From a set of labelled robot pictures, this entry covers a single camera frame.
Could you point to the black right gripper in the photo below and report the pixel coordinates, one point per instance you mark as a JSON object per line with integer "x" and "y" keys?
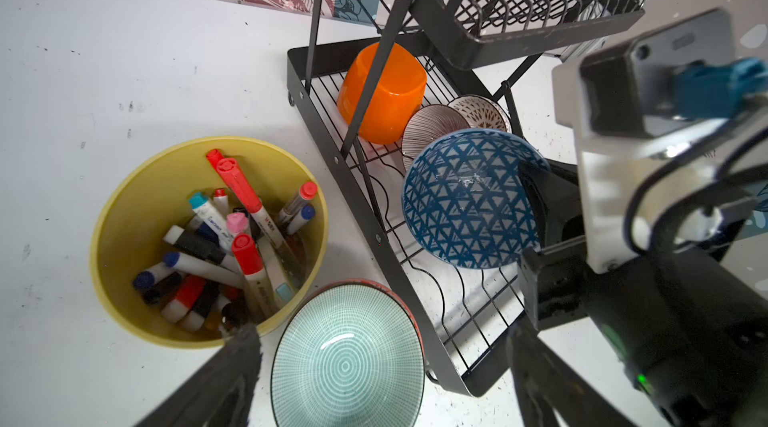
{"x": 555, "y": 274}

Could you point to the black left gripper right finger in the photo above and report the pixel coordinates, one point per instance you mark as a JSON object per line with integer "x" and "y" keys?
{"x": 549, "y": 391}

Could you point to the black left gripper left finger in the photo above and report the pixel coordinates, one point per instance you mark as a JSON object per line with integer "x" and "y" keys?
{"x": 221, "y": 392}

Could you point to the blue triangle patterned bowl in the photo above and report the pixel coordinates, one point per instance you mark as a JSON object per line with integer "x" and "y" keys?
{"x": 468, "y": 199}

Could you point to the teal patterned ceramic bowl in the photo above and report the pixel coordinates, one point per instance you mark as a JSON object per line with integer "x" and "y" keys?
{"x": 352, "y": 355}

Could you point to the white red patterned bowl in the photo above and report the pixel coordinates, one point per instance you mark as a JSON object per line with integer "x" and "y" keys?
{"x": 480, "y": 112}

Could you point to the dark striped ceramic bowl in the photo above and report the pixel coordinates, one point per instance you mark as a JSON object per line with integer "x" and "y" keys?
{"x": 427, "y": 125}

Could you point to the orange plastic bowl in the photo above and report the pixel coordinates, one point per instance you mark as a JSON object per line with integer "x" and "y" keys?
{"x": 397, "y": 97}

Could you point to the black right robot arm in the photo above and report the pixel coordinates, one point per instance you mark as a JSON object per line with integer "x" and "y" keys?
{"x": 690, "y": 335}

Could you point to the red cap marker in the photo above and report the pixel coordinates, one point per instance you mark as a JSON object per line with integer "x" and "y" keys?
{"x": 231, "y": 173}
{"x": 258, "y": 290}

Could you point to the yellow marker cup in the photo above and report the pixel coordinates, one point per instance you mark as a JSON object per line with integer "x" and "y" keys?
{"x": 159, "y": 270}

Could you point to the teal cap marker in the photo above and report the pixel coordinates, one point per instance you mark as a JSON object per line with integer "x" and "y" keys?
{"x": 204, "y": 209}

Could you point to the pink cap marker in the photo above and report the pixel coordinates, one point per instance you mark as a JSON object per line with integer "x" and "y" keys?
{"x": 238, "y": 223}

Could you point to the blue cap marker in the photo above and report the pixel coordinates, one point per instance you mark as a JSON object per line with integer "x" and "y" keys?
{"x": 304, "y": 216}

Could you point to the black wire dish rack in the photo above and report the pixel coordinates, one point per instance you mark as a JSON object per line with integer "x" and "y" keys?
{"x": 480, "y": 47}

